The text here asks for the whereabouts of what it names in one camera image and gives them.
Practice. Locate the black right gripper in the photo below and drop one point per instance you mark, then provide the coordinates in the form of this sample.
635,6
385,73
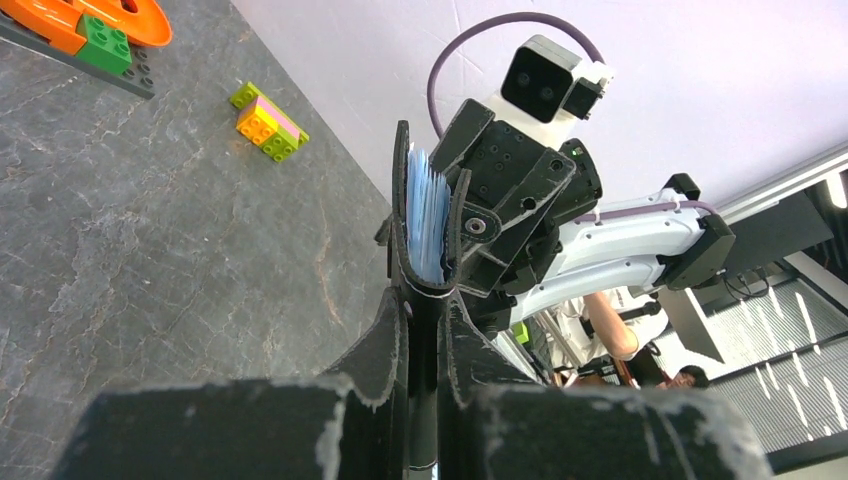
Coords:
520,193

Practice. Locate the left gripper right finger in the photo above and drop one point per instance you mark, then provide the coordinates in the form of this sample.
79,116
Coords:
496,423

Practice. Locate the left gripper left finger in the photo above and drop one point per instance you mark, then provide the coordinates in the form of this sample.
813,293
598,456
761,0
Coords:
350,422

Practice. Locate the black card holder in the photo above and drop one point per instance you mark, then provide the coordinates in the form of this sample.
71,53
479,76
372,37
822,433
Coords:
442,368

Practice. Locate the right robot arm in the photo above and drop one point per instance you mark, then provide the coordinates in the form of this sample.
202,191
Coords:
666,239

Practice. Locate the person in background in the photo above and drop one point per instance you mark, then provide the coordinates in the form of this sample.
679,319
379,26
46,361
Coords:
613,323

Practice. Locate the multicolour brick stack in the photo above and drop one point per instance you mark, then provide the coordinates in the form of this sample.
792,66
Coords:
265,125

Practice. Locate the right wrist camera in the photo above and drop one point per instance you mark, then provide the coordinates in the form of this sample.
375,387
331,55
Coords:
548,89

